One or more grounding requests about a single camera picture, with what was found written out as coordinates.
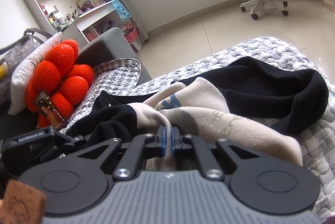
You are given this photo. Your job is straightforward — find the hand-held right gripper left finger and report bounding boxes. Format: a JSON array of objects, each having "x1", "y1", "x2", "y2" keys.
[{"x1": 76, "y1": 126, "x2": 168, "y2": 179}]

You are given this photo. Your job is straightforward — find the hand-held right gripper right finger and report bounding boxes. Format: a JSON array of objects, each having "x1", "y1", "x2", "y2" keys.
[{"x1": 171, "y1": 128, "x2": 258, "y2": 179}]

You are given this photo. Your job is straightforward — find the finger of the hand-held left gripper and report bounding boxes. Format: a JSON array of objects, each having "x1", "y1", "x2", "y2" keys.
[{"x1": 63, "y1": 135, "x2": 91, "y2": 155}]

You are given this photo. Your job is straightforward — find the cream and black sweatshirt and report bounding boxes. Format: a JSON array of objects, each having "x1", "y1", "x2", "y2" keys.
[{"x1": 65, "y1": 57, "x2": 330, "y2": 172}]

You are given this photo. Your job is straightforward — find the black smartphone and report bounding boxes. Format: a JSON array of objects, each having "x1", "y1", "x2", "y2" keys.
[{"x1": 33, "y1": 90, "x2": 68, "y2": 127}]

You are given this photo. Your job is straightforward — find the brown fuzzy cloth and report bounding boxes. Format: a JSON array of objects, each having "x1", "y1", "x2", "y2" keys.
[{"x1": 0, "y1": 179, "x2": 46, "y2": 224}]

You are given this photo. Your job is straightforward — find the light grey pillow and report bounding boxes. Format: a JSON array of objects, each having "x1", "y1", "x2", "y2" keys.
[{"x1": 8, "y1": 32, "x2": 63, "y2": 115}]

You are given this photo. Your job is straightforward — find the orange flower cushion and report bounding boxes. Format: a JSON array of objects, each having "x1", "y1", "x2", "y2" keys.
[{"x1": 26, "y1": 39, "x2": 95, "y2": 127}]

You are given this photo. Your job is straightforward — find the yellow object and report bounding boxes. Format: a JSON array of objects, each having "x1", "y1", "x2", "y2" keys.
[{"x1": 0, "y1": 59, "x2": 8, "y2": 80}]

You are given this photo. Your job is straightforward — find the grey patterned bag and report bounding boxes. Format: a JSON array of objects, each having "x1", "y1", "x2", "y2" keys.
[{"x1": 0, "y1": 28, "x2": 53, "y2": 99}]

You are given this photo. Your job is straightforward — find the pink basket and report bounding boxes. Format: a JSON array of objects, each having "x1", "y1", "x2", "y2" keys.
[{"x1": 122, "y1": 26, "x2": 145, "y2": 54}]

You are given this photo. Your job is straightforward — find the grey checked quilt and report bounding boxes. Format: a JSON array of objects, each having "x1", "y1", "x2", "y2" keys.
[{"x1": 60, "y1": 36, "x2": 335, "y2": 183}]

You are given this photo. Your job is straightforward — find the blue printed bag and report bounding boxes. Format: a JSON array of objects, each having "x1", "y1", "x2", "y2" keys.
[{"x1": 111, "y1": 0, "x2": 131, "y2": 21}]

